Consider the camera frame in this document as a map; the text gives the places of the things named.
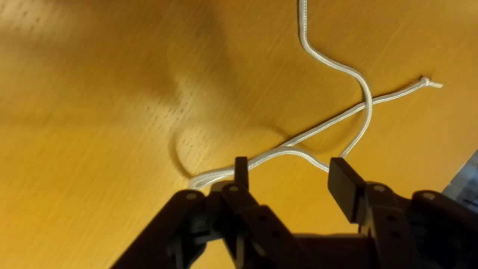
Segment white rope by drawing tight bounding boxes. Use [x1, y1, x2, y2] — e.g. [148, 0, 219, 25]
[187, 0, 444, 191]

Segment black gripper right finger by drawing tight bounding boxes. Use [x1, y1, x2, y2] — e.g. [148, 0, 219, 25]
[327, 157, 478, 269]

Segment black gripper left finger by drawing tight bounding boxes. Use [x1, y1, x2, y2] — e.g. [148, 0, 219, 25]
[112, 157, 294, 269]

